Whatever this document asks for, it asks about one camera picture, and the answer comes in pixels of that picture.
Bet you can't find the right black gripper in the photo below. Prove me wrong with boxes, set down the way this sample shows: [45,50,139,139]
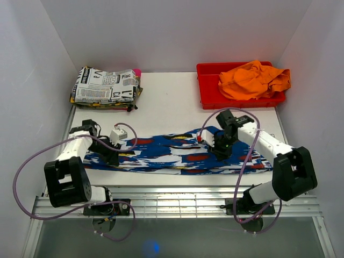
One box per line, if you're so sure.
[207,133,238,162]

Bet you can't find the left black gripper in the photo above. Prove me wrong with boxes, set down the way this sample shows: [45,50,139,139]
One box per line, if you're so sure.
[87,137,121,167]

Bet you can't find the blue white patterned trousers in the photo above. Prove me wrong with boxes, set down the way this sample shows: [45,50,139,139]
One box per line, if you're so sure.
[82,127,274,176]

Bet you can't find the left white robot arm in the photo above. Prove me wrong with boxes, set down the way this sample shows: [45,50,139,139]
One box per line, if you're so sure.
[44,119,120,215]

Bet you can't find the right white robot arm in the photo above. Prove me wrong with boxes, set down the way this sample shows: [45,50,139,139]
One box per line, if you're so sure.
[209,109,318,213]

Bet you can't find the newspaper print folded trousers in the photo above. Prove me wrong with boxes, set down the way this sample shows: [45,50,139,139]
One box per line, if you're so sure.
[71,66,139,104]

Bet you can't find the orange trousers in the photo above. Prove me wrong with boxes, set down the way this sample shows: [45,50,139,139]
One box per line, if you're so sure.
[218,60,291,101]

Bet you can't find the red plastic tray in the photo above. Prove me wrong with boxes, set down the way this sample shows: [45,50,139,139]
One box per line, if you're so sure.
[196,62,286,110]

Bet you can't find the pink folded garment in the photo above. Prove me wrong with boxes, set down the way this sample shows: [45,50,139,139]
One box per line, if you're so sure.
[133,68,142,77]

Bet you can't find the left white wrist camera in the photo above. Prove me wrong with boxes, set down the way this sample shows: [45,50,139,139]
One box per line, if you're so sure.
[109,128,127,145]

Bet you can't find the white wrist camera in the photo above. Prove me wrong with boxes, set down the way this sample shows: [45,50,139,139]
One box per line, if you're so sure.
[196,130,215,147]
[109,128,127,145]

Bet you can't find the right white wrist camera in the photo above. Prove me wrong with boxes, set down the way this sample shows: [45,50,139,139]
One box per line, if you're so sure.
[196,130,215,147]

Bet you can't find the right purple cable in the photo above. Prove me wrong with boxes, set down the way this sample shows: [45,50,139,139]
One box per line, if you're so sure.
[199,107,283,235]

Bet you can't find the purple cable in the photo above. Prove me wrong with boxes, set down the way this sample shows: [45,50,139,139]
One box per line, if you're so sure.
[199,107,283,235]
[12,122,138,242]

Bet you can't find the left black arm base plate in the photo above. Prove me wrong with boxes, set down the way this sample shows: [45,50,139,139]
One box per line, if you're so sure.
[82,199,131,217]

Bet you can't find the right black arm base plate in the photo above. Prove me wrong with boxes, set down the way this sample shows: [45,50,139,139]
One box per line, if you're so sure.
[224,197,276,216]

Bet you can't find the aluminium frame rail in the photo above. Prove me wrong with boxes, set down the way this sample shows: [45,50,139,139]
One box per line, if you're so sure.
[31,185,323,219]

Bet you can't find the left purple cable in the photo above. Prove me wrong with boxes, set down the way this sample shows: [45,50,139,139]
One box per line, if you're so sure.
[12,122,138,242]

